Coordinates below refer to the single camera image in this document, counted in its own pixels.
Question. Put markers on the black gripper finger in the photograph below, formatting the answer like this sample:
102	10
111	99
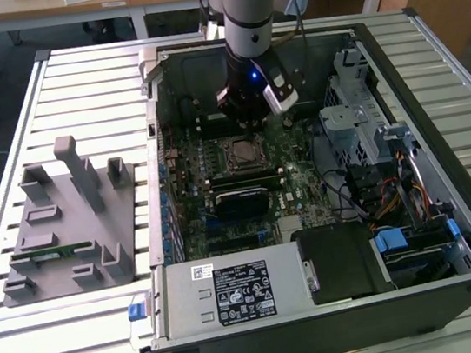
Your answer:
261	116
232	106

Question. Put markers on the small silver CPU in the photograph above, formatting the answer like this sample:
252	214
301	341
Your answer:
247	152

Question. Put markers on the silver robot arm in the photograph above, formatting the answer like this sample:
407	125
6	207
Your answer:
248	16

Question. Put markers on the CPU socket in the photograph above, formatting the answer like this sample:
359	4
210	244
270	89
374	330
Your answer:
246	169

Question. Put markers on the round silver coin battery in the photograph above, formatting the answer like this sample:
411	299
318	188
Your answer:
287	122

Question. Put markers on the black RAM slots row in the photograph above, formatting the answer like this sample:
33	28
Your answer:
245	180
210	124

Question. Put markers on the silver metal drive cage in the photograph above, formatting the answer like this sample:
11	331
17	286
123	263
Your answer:
341	120

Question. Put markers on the green motherboard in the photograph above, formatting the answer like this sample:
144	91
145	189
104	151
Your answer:
308	192

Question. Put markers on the black expansion card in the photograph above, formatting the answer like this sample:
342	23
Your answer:
241	205

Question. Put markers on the silver finned chipset heatsink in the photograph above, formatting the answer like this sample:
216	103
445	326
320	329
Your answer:
291	226

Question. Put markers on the black plastic air shroud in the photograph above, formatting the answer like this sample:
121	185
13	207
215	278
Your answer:
340	263

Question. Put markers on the grey parts rack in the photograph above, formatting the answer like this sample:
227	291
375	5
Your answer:
72	234

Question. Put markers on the silver power supply with label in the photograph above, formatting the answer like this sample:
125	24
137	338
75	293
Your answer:
183	306

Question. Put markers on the green RAM stick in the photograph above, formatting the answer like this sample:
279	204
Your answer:
66	249

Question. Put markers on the blue disk bay clip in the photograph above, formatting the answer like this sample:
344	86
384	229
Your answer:
453	229

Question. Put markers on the blue case latch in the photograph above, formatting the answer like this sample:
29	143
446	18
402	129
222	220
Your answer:
137	313

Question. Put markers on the black open PC case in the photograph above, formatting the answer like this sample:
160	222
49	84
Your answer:
285	345

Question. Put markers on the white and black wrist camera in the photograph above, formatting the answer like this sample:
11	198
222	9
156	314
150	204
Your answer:
279	98

